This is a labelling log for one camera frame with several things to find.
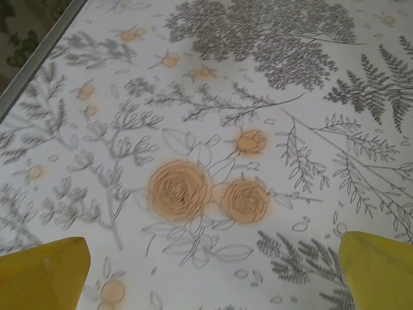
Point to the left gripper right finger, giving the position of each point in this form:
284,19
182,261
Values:
380,274

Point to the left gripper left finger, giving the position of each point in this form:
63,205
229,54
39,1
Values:
42,277

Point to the aluminium table side rail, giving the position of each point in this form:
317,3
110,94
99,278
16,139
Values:
42,51

